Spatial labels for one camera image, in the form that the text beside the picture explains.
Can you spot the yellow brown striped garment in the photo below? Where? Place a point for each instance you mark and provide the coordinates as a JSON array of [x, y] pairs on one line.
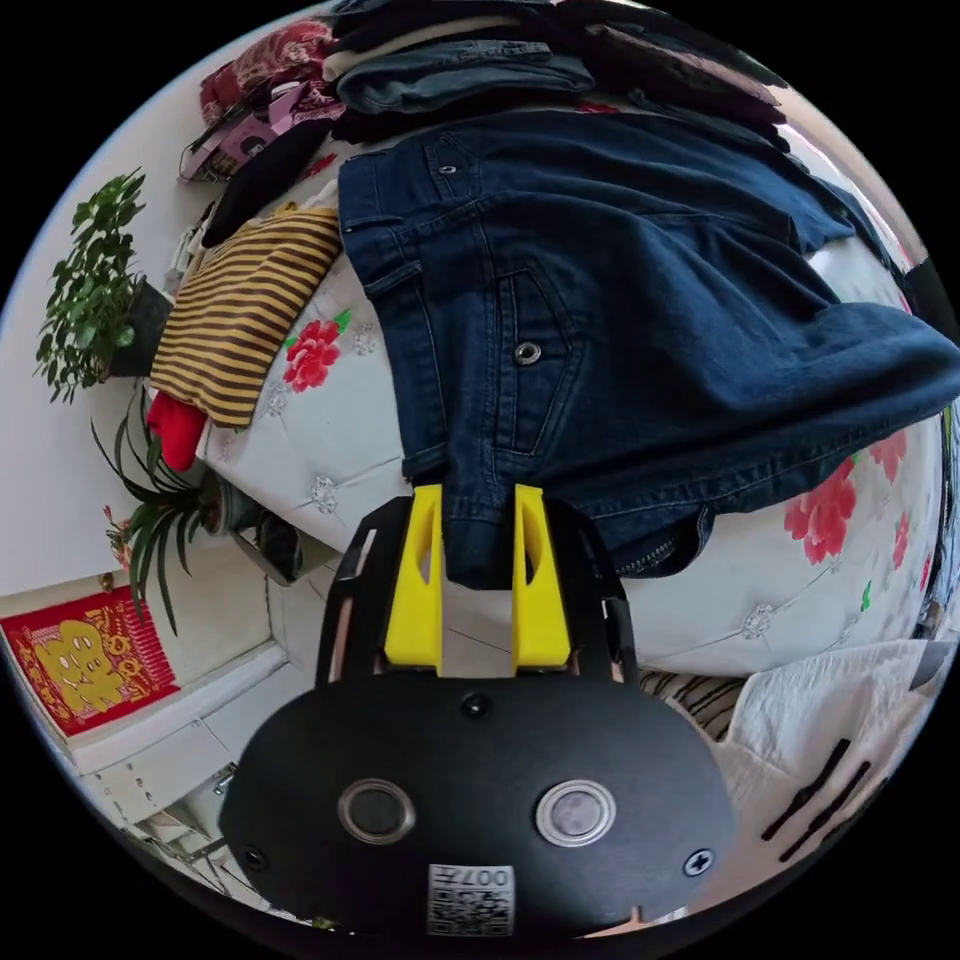
[[240, 300]]

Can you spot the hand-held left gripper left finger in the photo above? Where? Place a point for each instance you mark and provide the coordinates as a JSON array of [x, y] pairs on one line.
[[414, 600]]

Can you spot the black garment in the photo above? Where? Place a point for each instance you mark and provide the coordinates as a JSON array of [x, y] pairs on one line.
[[262, 180]]

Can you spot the dark blue jeans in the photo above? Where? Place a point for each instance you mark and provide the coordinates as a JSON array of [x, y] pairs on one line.
[[645, 300]]

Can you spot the purple bag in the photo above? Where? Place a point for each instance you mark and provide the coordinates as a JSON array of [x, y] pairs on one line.
[[240, 139]]

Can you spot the pile of clothes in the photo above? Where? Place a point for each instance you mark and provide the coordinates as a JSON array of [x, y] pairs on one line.
[[465, 67]]

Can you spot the person's body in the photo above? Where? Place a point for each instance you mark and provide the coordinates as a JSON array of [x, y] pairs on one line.
[[795, 720]]

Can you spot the long-leaved potted plant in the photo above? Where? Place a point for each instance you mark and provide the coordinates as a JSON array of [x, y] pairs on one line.
[[161, 517]]

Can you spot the red patterned cushion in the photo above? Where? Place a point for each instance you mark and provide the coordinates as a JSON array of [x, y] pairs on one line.
[[262, 60]]

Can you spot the leafy potted plant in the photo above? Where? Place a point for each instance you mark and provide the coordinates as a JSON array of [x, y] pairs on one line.
[[94, 285]]

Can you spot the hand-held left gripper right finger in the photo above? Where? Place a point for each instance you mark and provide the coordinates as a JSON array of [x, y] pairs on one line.
[[538, 607]]

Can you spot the red garment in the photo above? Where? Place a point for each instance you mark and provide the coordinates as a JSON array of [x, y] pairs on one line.
[[178, 431]]

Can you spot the bed with white flowered quilt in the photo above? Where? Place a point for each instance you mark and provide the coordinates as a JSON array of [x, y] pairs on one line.
[[352, 465]]

